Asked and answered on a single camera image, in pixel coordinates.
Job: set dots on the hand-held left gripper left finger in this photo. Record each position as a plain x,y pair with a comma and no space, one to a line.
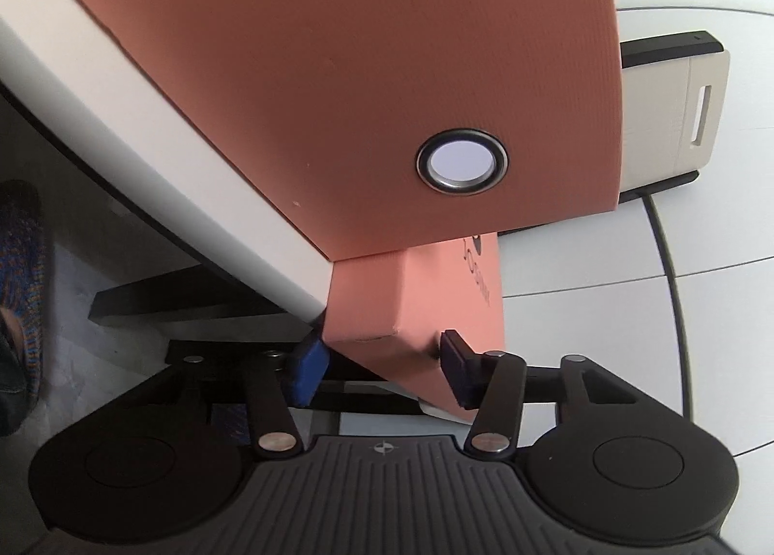
307,372

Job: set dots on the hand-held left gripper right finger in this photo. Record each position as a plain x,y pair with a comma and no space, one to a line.
457,372

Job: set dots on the black desk foot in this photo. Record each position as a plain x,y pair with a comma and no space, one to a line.
181,301

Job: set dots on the blue knitted slipper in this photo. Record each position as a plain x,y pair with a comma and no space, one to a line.
24,289

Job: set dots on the beige box with slot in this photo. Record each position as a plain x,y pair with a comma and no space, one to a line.
677,114

